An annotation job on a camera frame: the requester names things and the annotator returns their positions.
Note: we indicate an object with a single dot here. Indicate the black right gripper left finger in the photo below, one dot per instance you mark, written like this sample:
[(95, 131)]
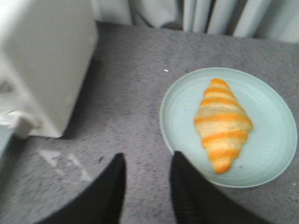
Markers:
[(100, 203)]

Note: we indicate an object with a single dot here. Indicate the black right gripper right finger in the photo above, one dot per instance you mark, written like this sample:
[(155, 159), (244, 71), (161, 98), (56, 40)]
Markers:
[(196, 201)]

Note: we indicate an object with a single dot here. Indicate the striped golden croissant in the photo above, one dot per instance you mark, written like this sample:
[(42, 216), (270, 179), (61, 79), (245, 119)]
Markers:
[(222, 124)]

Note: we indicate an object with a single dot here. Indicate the white toaster oven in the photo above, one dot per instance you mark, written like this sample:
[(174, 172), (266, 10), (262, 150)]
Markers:
[(45, 50)]

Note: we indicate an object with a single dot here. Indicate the light green round plate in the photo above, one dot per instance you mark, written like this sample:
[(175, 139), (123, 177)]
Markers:
[(270, 147)]

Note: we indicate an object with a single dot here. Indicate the light grey curtain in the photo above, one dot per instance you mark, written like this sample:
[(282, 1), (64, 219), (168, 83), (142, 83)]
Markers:
[(265, 19)]

